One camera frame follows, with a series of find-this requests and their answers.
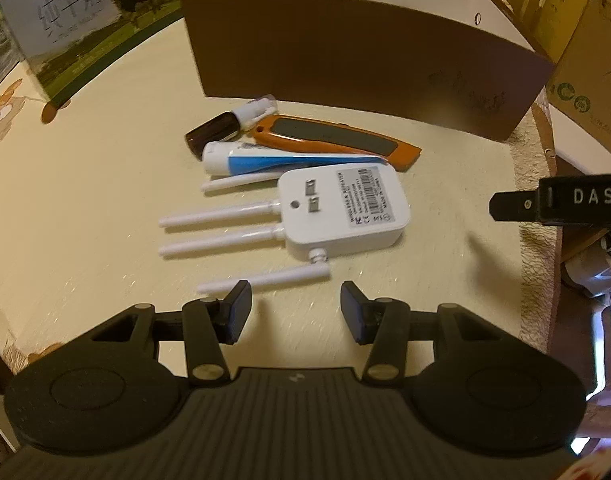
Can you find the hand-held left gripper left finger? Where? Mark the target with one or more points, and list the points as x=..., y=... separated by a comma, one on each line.
x=238, y=311

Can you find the white wifi repeater with antennas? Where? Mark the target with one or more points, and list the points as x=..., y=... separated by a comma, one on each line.
x=345, y=210

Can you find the cream printed tablecloth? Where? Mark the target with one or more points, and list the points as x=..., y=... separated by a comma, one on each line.
x=110, y=185

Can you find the white and blue toothpaste tube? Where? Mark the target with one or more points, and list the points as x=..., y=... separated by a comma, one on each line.
x=265, y=160

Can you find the orange utility knife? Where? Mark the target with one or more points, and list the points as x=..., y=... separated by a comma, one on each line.
x=335, y=140

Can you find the white shoe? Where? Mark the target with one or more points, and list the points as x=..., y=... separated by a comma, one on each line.
x=593, y=265

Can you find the brown cardboard box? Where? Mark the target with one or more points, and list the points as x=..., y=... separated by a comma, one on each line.
x=335, y=60

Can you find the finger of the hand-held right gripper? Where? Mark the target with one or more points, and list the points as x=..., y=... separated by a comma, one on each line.
x=515, y=200

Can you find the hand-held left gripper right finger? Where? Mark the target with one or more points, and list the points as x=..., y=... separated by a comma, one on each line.
x=353, y=311

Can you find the cardboard box with green logos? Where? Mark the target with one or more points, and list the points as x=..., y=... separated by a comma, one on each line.
x=595, y=85

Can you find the black and white small tube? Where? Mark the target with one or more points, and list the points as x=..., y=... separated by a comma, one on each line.
x=213, y=135

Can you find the blue milk carton box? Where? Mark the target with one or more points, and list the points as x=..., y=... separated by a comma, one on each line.
x=85, y=35

